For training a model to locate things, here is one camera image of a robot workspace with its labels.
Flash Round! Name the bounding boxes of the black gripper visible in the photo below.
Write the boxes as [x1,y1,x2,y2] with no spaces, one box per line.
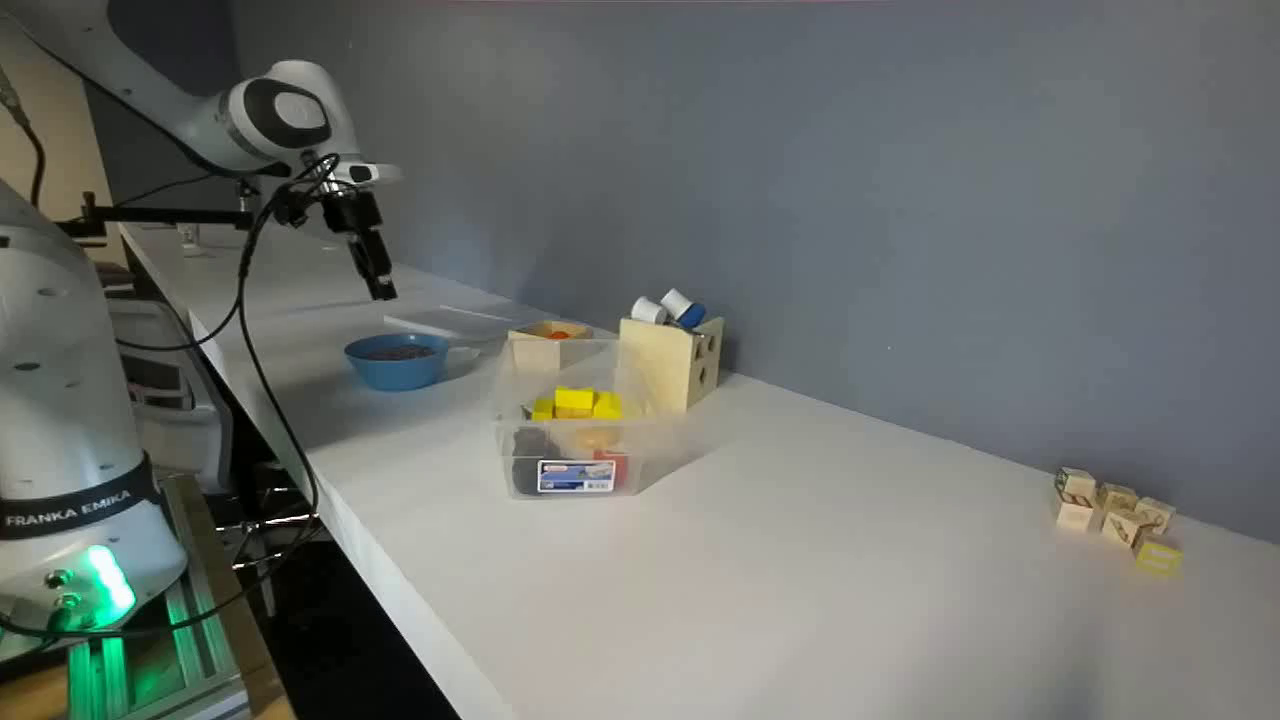
[310,179,405,303]

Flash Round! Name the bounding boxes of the robot base platform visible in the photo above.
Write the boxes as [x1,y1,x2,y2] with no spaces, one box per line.
[0,470,293,720]

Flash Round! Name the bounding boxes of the blue plastic bowl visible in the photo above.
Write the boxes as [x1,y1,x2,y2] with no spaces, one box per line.
[341,327,455,395]

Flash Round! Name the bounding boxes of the open wooden box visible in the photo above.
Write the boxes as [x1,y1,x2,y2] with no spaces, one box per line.
[504,317,600,382]

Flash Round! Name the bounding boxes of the black mounting rod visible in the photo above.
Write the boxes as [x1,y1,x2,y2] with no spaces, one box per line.
[76,192,261,236]

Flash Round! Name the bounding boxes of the white control box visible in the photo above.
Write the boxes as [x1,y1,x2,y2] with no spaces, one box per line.
[110,295,239,487]

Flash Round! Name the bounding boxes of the wooden shape sorter box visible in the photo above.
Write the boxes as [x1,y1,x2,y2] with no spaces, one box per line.
[612,312,729,421]

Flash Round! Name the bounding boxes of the blue and white cylinder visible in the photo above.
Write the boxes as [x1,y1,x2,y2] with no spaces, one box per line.
[659,286,714,338]

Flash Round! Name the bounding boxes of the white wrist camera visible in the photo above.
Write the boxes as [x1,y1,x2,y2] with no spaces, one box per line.
[318,155,405,192]

